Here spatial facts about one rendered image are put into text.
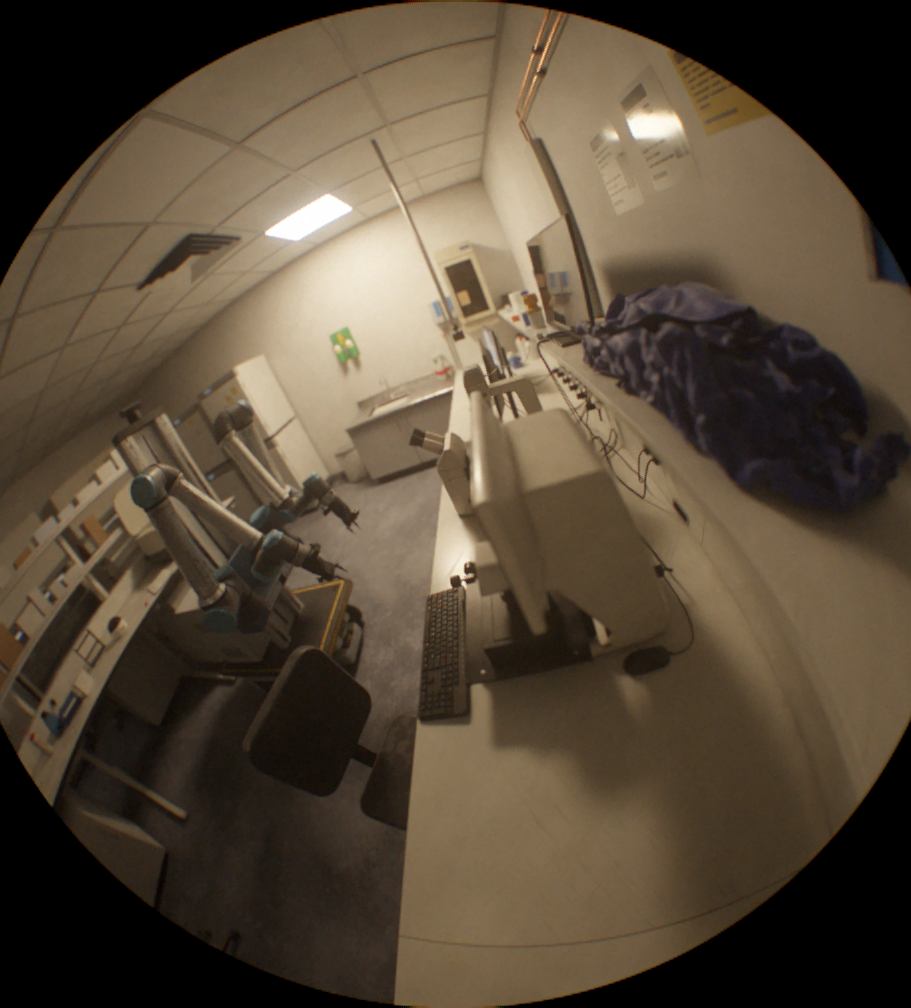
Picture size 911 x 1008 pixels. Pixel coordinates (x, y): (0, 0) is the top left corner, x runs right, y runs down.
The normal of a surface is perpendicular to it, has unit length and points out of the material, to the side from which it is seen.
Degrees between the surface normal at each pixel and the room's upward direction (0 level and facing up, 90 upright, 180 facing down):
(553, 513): 90
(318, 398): 90
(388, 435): 90
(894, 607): 0
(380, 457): 90
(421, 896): 0
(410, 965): 0
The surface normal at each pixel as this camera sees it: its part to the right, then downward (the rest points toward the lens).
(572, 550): -0.03, 0.56
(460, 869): -0.35, -0.78
